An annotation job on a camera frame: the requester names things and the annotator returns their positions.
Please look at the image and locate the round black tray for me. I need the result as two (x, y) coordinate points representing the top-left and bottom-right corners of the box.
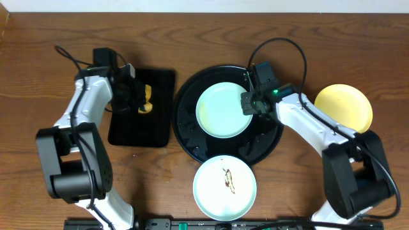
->
(172, 65), (284, 165)

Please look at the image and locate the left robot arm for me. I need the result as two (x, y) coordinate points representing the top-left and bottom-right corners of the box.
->
(36, 64), (140, 229)

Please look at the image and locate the mint green plate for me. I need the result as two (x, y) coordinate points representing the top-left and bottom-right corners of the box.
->
(196, 82), (252, 139)
(193, 155), (257, 221)

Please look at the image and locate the rectangular black tray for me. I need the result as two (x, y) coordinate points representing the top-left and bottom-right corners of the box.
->
(108, 68), (176, 148)

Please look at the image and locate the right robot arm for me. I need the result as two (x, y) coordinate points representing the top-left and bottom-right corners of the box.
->
(241, 84), (401, 229)

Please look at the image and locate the yellow green sponge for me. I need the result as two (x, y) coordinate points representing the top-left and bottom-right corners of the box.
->
(138, 84), (153, 114)

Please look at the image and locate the yellow plate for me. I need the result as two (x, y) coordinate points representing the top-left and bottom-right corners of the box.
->
(314, 84), (373, 133)

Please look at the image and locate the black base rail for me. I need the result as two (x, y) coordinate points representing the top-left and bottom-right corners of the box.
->
(63, 218), (385, 230)

